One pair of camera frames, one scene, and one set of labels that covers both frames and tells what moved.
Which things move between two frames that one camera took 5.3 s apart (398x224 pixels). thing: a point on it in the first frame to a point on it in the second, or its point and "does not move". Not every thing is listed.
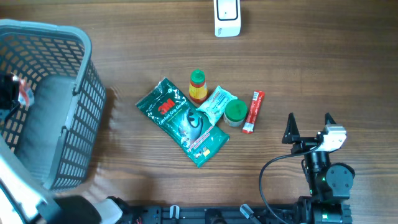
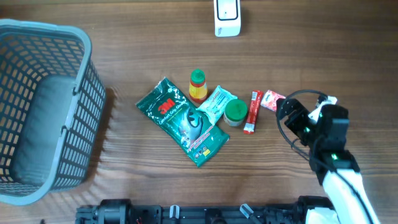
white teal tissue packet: [213, 109] does not move
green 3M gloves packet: [176, 116] does not move
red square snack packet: [26, 94] to [270, 100]
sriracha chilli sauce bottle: [198, 88] does not move
